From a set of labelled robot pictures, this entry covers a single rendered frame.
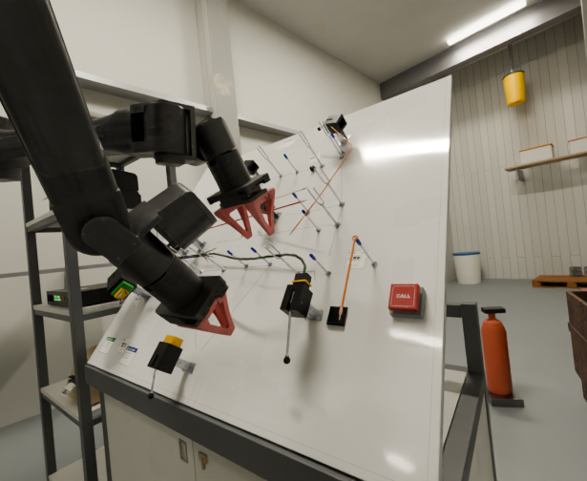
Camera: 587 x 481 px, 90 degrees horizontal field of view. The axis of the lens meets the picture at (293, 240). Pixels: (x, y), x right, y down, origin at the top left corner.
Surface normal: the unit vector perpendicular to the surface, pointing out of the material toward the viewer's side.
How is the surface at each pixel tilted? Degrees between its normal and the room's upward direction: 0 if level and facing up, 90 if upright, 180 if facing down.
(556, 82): 90
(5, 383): 90
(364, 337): 52
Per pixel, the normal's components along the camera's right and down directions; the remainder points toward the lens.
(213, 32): 0.68, -0.08
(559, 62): -0.72, 0.07
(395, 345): -0.54, -0.57
